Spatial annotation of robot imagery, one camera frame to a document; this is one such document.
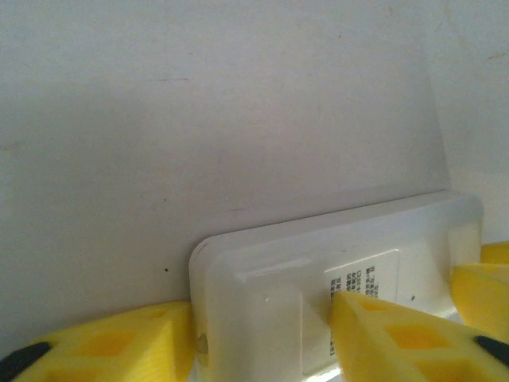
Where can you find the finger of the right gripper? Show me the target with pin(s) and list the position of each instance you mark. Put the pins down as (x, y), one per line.
(485, 294)

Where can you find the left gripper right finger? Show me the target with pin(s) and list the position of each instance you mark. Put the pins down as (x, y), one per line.
(417, 342)

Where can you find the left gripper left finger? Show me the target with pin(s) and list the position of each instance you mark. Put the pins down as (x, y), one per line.
(99, 342)

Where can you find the white remote control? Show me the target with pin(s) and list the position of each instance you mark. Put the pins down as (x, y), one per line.
(278, 278)

